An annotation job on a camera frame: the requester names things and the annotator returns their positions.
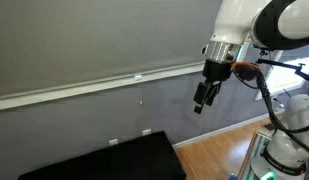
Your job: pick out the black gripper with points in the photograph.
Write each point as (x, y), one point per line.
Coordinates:
(216, 70)

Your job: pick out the grey roller shade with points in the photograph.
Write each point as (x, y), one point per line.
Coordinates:
(94, 36)

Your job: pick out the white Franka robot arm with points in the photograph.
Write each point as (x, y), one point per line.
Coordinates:
(234, 20)

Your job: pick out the bright side window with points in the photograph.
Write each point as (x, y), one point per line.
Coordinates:
(287, 75)

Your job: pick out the white baseboard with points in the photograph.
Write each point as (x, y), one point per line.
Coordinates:
(224, 128)

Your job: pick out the dark floor vent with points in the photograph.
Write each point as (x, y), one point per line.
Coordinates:
(269, 126)

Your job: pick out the robot mounting table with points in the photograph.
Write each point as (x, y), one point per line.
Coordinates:
(247, 160)

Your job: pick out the small blue object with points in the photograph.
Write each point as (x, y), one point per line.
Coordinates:
(232, 176)

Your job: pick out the black table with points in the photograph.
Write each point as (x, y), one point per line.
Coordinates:
(127, 160)

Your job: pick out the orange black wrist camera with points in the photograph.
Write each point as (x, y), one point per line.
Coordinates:
(247, 70)

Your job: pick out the small white wall clip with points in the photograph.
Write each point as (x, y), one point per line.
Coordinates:
(140, 102)

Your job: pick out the black camera on stand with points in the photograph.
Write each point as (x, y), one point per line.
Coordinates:
(263, 52)

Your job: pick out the white wall outlet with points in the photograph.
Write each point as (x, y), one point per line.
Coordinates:
(146, 131)
(113, 142)

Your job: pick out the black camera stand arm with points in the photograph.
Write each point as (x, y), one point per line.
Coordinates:
(280, 65)

